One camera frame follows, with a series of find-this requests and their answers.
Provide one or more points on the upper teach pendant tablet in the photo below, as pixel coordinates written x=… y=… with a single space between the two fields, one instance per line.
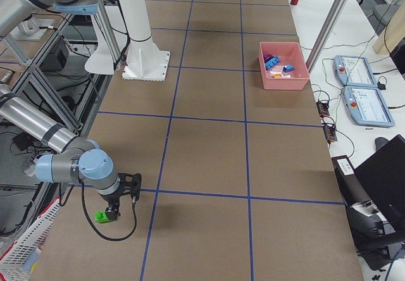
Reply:
x=354 y=70

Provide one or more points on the teach pendant tablet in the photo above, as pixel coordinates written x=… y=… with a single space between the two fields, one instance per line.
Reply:
x=354 y=70
x=367 y=107

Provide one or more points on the small blue toy block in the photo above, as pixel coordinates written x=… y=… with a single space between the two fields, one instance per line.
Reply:
x=288 y=68

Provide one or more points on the lower teach pendant tablet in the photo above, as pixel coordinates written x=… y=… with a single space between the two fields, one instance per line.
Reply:
x=367 y=107

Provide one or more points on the aluminium frame post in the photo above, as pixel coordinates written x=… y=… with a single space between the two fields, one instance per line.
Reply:
x=326 y=30

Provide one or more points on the white chair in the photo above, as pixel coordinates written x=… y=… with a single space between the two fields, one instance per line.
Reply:
x=101 y=60

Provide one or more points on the white plastic basket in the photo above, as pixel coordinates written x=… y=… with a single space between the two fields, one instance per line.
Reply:
x=19 y=261

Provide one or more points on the green toy block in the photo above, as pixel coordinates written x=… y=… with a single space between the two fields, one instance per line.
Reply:
x=100 y=217

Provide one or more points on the pink plastic box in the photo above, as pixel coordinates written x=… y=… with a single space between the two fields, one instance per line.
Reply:
x=282 y=66

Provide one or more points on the long blue toy block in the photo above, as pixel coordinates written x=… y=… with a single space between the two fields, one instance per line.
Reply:
x=272 y=62

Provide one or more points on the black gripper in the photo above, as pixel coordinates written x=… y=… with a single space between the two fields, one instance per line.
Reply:
x=111 y=199

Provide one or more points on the purple toy block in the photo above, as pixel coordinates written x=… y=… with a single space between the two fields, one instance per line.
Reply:
x=267 y=57

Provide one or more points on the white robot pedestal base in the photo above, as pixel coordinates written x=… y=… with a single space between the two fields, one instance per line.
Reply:
x=145 y=61

